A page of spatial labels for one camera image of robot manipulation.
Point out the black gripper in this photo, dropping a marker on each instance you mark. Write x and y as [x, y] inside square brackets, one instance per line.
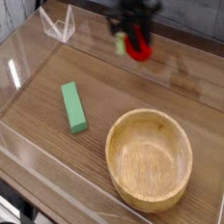
[132, 12]

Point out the red plush strawberry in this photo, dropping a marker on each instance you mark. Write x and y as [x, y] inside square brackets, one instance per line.
[138, 49]

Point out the green rectangular block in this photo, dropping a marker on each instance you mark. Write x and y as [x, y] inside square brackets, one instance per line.
[74, 108]

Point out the clear acrylic tray walls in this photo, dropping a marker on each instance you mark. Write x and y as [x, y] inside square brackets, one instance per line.
[65, 175]

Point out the wooden bowl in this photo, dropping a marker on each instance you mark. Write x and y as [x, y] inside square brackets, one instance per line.
[149, 159]

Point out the clear acrylic corner bracket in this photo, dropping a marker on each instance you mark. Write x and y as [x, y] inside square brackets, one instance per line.
[59, 30]

